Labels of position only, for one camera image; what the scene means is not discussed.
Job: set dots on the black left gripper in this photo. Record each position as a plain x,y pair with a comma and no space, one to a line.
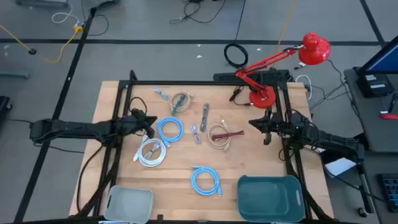
133,121

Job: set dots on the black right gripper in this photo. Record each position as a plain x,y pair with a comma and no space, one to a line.
280,124

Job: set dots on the light grey plastic bin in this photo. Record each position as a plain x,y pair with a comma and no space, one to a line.
129,205

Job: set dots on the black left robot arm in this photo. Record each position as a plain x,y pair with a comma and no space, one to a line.
77,127

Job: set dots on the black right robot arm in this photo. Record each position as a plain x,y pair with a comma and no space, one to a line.
326,137

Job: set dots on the red desk lamp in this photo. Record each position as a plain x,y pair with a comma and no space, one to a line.
262,98

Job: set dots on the black perforated box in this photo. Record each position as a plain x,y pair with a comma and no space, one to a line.
273,76

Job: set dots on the teal plastic bin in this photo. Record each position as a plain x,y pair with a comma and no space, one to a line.
270,199

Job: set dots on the white paper sheet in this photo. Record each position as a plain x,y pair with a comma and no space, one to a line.
340,166

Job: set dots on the dark grey desk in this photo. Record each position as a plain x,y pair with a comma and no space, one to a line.
373,130

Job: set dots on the small red object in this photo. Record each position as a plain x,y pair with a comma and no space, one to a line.
390,116

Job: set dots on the black keyboard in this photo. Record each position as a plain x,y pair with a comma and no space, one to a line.
390,193

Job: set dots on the computer monitor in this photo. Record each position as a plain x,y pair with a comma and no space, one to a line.
387,59

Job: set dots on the black aluminium table frame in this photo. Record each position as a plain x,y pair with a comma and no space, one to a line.
186,82

